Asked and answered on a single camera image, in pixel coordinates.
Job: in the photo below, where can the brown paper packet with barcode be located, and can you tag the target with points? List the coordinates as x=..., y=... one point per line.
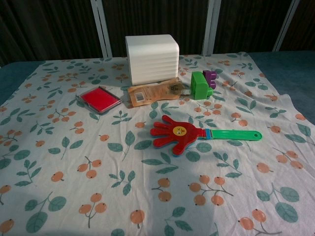
x=152, y=94

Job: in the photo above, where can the green plastic toy block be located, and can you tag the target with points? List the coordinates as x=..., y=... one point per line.
x=199, y=86

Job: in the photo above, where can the white ribbed plastic box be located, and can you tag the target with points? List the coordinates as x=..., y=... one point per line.
x=152, y=59

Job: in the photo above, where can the red ink pad clear case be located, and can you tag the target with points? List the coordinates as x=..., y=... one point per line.
x=98, y=98

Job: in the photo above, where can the purple plastic toy block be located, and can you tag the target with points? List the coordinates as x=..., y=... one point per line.
x=211, y=78

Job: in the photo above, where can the floral fruit print tablecloth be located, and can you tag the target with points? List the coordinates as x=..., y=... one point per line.
x=73, y=147

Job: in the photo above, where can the white metal frame post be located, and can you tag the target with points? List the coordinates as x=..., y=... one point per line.
x=209, y=37
x=101, y=37
x=287, y=24

